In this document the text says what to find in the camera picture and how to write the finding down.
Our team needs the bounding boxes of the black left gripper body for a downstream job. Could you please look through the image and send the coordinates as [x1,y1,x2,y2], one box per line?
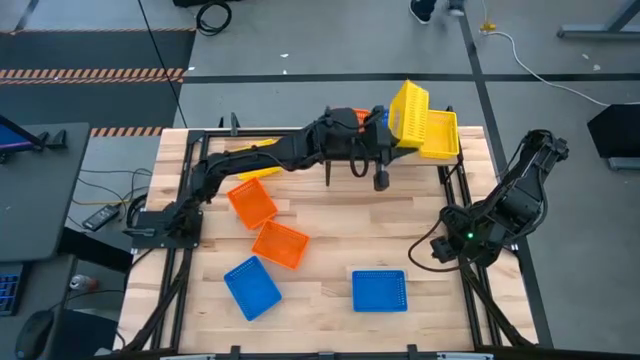
[367,105,396,192]

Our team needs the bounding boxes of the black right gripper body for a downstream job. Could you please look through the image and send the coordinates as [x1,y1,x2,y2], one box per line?
[429,207,469,265]

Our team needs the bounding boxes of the orange plastic basket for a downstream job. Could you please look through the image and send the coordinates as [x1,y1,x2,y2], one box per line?
[352,108,372,132]
[226,176,279,231]
[250,218,311,271]

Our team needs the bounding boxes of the yellow plastic basket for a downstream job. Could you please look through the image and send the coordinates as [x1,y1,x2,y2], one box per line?
[232,138,284,182]
[418,109,460,160]
[387,79,430,150]

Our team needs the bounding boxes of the gray metal base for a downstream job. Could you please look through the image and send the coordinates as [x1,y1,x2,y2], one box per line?
[607,157,640,172]

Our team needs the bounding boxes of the black box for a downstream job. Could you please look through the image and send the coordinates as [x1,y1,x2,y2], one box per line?
[586,103,640,160]

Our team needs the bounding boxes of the gray metal table leg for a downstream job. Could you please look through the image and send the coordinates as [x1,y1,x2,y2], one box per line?
[557,0,640,40]

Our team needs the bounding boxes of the black power brick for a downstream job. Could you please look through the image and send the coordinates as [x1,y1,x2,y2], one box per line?
[81,203,121,232]

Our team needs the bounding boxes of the black mat with hazard stripes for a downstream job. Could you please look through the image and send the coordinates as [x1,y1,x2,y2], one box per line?
[0,28,197,137]

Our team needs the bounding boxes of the black desk support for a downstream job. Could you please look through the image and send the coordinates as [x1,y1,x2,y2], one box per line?
[58,232,134,274]

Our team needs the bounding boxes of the silver drink can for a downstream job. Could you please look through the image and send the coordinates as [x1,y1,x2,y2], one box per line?
[68,273,99,292]

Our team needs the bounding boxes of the dark gray desk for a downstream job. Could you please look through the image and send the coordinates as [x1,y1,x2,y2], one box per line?
[0,122,92,264]

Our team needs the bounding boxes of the black monitor with stand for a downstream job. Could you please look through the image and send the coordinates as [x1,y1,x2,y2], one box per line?
[0,113,69,164]

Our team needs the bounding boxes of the black computer mouse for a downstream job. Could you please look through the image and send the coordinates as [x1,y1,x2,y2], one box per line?
[14,308,56,360]

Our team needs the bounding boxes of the backlit black keyboard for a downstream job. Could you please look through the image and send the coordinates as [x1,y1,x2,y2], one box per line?
[0,263,25,317]

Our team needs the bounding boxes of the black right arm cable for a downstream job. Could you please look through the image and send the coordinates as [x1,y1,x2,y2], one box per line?
[407,219,469,274]

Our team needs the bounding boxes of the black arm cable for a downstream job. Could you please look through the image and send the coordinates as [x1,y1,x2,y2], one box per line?
[407,219,469,274]
[348,137,371,179]

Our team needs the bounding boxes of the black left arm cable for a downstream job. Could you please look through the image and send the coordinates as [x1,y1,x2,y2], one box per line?
[348,137,371,179]

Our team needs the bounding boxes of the wooden shelf with black frame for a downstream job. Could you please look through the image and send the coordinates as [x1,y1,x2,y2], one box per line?
[324,105,467,187]

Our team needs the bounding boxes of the black sleeved cable bundle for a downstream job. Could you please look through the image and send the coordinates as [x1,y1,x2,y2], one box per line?
[457,259,534,349]
[119,247,194,354]

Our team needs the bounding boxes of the black aluminium table frame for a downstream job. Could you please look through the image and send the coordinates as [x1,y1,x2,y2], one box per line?
[112,117,556,360]

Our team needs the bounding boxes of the white floor cable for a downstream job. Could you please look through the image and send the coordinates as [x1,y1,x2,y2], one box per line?
[479,0,612,108]

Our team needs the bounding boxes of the coiled black floor cable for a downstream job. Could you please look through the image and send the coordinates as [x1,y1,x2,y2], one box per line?
[195,1,233,37]

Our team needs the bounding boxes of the long black floor cable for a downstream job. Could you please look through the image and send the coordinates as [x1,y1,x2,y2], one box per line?
[136,0,188,130]

